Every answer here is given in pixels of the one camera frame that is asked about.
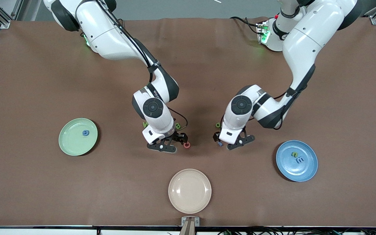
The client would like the beige plate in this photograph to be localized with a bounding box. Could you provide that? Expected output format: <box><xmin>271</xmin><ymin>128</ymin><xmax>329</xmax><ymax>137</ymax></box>
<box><xmin>168</xmin><ymin>168</ymin><xmax>212</xmax><ymax>214</ymax></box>

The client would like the blue plate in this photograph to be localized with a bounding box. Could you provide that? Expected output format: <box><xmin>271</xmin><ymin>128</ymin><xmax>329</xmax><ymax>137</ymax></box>
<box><xmin>275</xmin><ymin>140</ymin><xmax>318</xmax><ymax>182</ymax></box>

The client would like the green plate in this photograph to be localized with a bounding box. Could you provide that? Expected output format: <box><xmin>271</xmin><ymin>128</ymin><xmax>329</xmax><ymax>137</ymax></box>
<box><xmin>58</xmin><ymin>118</ymin><xmax>98</xmax><ymax>157</ymax></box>

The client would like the brown table cover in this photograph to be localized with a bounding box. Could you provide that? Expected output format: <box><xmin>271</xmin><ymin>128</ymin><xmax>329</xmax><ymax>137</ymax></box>
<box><xmin>0</xmin><ymin>17</ymin><xmax>376</xmax><ymax>227</ymax></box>

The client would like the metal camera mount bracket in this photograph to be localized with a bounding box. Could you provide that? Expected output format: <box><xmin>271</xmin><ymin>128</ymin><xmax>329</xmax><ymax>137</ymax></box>
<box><xmin>181</xmin><ymin>216</ymin><xmax>200</xmax><ymax>235</ymax></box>

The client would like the black left arm base cable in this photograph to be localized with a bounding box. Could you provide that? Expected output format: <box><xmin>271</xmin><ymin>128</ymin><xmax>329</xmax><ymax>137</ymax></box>
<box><xmin>230</xmin><ymin>16</ymin><xmax>263</xmax><ymax>35</ymax></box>

